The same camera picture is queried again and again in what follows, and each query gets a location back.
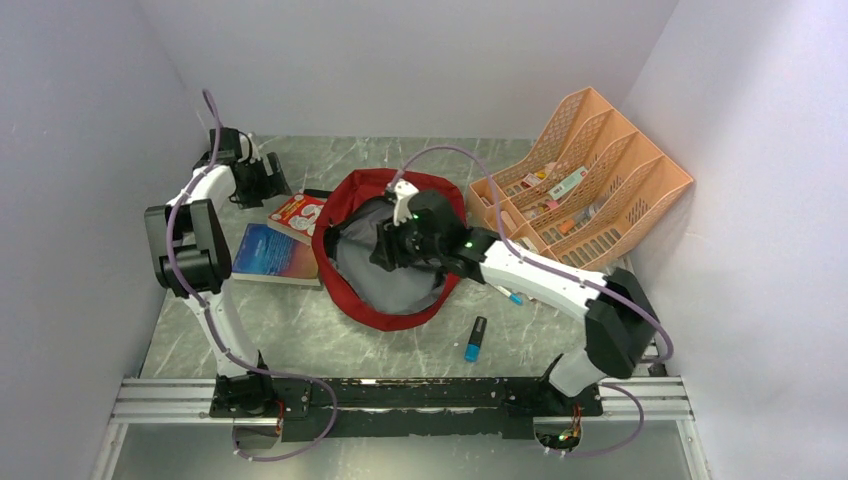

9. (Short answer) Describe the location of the red student backpack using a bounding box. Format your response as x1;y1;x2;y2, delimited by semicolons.
311;168;459;332

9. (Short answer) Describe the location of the white blue-tipped pen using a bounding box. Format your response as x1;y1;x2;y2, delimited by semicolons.
494;285;523;306

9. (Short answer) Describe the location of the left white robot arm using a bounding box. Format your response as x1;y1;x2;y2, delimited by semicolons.
144;127;291;418

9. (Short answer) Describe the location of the aluminium rail frame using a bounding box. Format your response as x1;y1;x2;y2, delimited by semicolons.
92;376;711;479

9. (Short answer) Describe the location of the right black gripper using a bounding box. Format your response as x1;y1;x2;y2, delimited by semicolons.
369;207;444;272

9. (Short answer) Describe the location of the orange plastic file organizer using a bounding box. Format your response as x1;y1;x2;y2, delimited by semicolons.
466;87;694;270

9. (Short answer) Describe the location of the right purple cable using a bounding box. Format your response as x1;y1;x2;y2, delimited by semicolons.
388;145;676;460

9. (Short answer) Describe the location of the pink eraser in organizer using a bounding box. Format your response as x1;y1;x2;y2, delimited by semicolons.
499;210;516;233

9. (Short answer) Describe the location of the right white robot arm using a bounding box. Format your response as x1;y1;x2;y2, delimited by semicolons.
370;186;660;414

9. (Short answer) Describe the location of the red white paperback book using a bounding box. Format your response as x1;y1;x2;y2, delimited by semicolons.
266;193;325;245

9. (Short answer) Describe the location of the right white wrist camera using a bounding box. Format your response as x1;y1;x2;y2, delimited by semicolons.
386;180;419;226

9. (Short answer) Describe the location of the blue black highlighter marker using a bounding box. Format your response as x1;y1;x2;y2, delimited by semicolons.
464;316;488;363

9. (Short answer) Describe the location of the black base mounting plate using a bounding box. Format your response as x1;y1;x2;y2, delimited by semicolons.
208;377;603;442

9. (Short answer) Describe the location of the white green box in organizer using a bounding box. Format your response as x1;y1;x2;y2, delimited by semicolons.
548;166;588;201

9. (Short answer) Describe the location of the orange capped small item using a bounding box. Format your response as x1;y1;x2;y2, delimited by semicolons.
557;219;576;235

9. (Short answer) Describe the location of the blue Jane Eyre book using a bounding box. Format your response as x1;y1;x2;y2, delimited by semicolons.
232;223;321;287

